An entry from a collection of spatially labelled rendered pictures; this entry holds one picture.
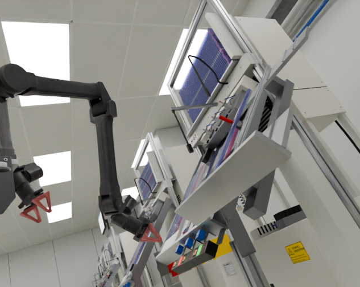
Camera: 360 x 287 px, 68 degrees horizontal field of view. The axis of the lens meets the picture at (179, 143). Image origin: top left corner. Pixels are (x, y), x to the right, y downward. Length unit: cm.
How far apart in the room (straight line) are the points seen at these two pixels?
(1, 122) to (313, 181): 117
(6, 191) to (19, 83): 29
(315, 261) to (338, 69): 203
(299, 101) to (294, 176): 76
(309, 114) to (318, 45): 161
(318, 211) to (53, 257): 931
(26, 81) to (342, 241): 87
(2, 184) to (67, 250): 896
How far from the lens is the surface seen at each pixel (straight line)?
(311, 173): 69
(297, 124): 121
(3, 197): 80
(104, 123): 109
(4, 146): 127
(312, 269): 109
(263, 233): 131
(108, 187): 104
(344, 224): 68
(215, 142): 138
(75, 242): 977
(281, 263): 119
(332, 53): 285
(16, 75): 87
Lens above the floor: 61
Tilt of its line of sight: 24 degrees up
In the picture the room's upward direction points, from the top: 23 degrees counter-clockwise
